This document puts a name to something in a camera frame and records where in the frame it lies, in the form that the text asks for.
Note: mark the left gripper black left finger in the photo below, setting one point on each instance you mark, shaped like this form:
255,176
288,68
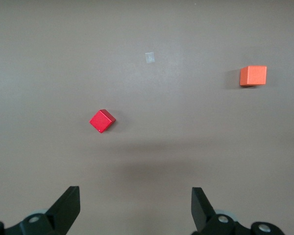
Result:
63,208

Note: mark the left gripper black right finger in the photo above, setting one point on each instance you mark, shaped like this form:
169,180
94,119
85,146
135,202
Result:
203,210

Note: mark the red wooden block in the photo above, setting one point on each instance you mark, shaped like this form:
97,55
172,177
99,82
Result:
101,121

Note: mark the orange wooden block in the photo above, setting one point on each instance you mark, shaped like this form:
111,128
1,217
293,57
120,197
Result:
254,74

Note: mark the clear tape piece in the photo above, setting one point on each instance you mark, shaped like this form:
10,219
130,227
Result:
150,57

